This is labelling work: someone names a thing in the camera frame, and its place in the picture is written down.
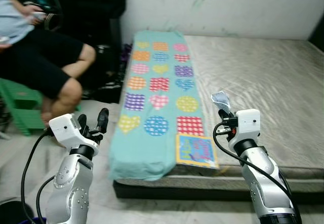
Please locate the blue yellow children's book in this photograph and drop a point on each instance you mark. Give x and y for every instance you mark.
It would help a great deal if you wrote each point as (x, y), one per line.
(195, 150)

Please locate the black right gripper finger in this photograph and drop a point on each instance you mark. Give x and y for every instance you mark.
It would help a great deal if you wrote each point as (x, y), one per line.
(223, 115)

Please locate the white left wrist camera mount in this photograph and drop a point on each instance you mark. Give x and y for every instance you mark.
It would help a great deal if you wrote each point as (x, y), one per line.
(65, 129)

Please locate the pale paper scrap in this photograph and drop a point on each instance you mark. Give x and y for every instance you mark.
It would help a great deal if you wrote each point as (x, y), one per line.
(221, 101)

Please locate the black bed base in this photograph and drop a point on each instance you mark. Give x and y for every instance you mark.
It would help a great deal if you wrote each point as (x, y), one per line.
(177, 191)

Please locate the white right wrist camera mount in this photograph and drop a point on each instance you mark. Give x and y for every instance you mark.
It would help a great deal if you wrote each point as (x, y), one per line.
(248, 123)

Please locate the grey quilted mattress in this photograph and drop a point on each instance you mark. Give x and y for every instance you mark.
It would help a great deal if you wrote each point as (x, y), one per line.
(263, 82)

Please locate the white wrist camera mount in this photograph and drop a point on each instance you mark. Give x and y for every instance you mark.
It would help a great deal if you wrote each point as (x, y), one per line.
(248, 123)
(65, 129)

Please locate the dark purple waste bin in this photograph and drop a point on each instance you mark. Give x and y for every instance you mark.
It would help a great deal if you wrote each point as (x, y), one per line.
(15, 214)

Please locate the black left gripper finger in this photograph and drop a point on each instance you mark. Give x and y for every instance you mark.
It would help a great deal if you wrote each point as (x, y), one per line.
(83, 123)
(102, 120)

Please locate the teal blanket with dotted shapes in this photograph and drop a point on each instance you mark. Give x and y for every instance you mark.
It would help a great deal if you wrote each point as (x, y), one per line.
(152, 158)

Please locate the black chair with bags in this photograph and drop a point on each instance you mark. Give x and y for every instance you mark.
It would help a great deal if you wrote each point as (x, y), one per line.
(91, 11)

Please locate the green plastic stool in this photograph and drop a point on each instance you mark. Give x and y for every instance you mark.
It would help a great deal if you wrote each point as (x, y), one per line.
(20, 102)

